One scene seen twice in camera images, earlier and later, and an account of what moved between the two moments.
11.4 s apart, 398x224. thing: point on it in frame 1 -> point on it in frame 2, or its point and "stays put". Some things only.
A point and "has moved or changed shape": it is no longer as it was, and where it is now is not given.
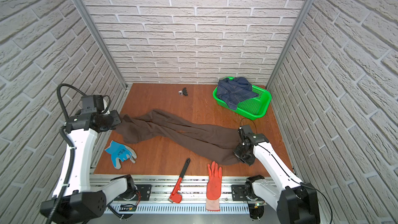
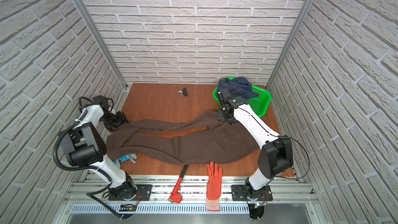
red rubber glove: (214, 186) stays put
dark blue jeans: (235, 90) stays put
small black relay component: (183, 92) stays put
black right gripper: (237, 153) -> (221, 116)
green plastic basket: (252, 108) stays put
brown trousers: (218, 143) has moved or changed shape
